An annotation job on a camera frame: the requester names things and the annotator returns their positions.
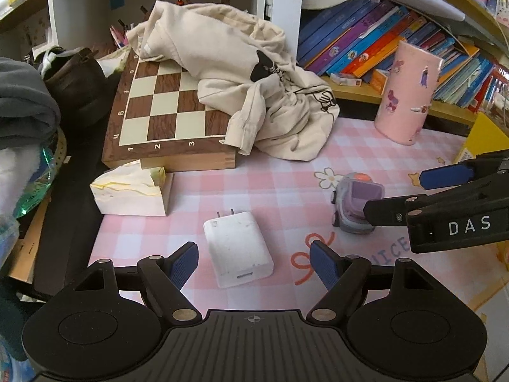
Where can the pink cylinder container with stickers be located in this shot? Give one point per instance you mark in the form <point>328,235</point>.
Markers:
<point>405,91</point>

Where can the brown cardboard piece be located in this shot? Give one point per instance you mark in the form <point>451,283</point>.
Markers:
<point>28,246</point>

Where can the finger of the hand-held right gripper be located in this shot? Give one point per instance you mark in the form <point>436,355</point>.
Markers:
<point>389,211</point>
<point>445,177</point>

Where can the green shiny plastic wrapper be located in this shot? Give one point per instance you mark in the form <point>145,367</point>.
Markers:
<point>37,191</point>

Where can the white charger plug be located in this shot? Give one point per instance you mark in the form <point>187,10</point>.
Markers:
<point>238,246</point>

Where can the flat white orange box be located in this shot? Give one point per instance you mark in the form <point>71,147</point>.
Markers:
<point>345,79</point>

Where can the pink checked desk mat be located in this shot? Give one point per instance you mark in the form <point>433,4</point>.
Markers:
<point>278,191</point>

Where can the dark brown bag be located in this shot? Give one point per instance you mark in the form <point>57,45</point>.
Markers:
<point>75,83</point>

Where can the beige hoodie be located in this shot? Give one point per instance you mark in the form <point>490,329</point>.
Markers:
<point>238,59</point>

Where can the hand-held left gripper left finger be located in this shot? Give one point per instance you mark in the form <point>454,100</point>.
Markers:
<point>185,264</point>

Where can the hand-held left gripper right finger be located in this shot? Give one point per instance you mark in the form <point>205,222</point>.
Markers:
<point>324,265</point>

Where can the beige tissue box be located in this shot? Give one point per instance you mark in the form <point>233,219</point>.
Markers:
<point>127,195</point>

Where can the yellow cardboard box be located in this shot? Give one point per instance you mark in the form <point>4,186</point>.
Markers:
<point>489,135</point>

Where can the purple toy car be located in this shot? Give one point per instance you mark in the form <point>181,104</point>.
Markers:
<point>352,203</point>

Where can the grey folded cloth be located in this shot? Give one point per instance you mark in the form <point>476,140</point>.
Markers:
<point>24,103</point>

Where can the wooden chessboard box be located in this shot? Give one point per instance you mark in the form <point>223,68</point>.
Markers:
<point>159,103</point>

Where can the row of colourful books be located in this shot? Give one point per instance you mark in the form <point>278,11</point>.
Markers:
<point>358,39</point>

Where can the small orange white box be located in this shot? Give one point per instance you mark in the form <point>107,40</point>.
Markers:
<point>378,82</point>

